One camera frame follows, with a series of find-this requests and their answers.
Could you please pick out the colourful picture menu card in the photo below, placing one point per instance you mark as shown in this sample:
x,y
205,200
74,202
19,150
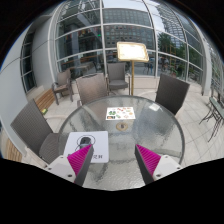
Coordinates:
x,y
120,113

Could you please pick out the green metal side table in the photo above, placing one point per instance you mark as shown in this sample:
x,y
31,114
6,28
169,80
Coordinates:
x,y
216,106

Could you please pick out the gold framed menu stand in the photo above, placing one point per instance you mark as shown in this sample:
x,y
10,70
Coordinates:
x,y
132,51

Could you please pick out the white printed mouse pad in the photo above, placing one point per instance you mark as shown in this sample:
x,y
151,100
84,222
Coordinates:
x,y
101,143

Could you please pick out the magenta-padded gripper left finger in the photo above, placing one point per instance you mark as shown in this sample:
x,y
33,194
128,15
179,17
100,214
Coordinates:
x,y
79,159

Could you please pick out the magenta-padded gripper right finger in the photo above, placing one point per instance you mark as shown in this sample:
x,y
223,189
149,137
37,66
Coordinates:
x,y
148,160

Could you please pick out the grey wicker armchair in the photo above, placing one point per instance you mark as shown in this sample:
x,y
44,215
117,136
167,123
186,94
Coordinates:
x,y
63,79
30,126
91,89
171,93
116,71

